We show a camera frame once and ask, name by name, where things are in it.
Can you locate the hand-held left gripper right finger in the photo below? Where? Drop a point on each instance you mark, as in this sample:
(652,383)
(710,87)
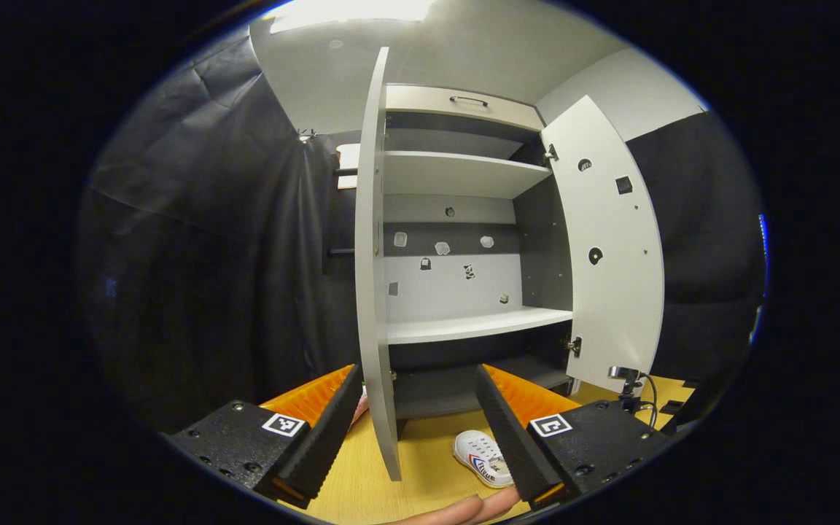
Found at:
(511,445)

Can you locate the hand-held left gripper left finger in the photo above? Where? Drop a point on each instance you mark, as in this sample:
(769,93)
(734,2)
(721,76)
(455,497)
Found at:
(325,445)

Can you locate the white canvas shoe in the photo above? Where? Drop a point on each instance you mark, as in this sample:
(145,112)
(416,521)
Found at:
(478,448)

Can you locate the white shoe cabinet door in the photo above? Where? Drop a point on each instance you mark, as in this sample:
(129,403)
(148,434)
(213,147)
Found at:
(372,292)
(617,277)

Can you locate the white shoe cabinet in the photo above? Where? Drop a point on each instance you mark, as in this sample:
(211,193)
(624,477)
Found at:
(464,175)

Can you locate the white cabinet drawer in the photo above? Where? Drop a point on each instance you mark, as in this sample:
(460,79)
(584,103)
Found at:
(420,102)

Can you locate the watermelon slice plush toy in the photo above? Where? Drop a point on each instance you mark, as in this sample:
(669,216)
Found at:
(360,410)

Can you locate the black table clamp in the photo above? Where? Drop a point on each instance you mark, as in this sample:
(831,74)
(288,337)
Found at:
(671,407)

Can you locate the ceiling light panel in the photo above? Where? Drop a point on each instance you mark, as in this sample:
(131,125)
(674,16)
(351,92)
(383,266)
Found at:
(347,11)

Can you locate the small camera on stand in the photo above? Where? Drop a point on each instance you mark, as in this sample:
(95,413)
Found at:
(623,375)

